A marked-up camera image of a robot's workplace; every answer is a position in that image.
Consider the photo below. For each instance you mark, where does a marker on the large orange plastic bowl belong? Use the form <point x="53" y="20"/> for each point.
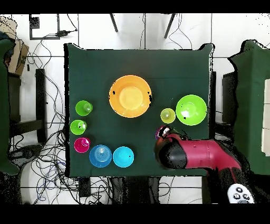
<point x="130" y="97"/>

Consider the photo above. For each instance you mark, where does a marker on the yellow plastic cup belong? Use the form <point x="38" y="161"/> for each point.
<point x="168" y="116"/>

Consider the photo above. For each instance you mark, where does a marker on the green plastic bowl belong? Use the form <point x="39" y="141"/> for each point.
<point x="191" y="109"/>

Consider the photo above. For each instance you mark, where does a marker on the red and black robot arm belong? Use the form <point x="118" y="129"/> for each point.
<point x="200" y="154"/>

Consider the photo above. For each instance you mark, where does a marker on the purple plastic cup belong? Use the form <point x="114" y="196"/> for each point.
<point x="157" y="133"/>

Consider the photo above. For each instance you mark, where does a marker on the ribbed cyan plastic bowl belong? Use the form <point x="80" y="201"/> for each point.
<point x="122" y="157"/>

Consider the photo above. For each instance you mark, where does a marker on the dark green table cloth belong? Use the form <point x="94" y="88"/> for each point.
<point x="126" y="63"/>

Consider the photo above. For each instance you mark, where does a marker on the green plastic cup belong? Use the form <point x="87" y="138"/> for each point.
<point x="81" y="108"/>
<point x="76" y="127"/>

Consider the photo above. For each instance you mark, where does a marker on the translucent blue plastic bowl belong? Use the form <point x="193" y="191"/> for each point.
<point x="100" y="157"/>

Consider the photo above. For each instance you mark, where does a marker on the red plastic cup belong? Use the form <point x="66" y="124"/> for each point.
<point x="80" y="145"/>

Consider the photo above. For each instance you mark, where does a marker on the black power strip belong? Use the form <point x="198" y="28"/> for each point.
<point x="84" y="187"/>

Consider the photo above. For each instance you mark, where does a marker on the black tripod leg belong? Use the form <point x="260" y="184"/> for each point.
<point x="114" y="22"/>
<point x="169" y="25"/>

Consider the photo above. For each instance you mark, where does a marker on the black power adapter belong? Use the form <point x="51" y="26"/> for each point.
<point x="63" y="33"/>

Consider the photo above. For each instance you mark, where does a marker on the green-clothed side table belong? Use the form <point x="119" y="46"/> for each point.
<point x="249" y="105"/>
<point x="4" y="105"/>

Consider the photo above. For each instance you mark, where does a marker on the black stand base with knob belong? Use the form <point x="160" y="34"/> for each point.
<point x="25" y="153"/>

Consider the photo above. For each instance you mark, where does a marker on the brown cardboard box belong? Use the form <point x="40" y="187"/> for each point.
<point x="16" y="57"/>

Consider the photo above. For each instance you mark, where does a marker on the white boxes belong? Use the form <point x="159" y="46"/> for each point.
<point x="266" y="116"/>

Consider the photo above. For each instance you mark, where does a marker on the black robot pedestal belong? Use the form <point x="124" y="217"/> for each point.
<point x="135" y="190"/>

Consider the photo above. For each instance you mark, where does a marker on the black bench frame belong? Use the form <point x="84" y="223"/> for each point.
<point x="40" y="105"/>

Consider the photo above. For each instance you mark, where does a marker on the black square floor frame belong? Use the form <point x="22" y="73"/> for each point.
<point x="34" y="23"/>

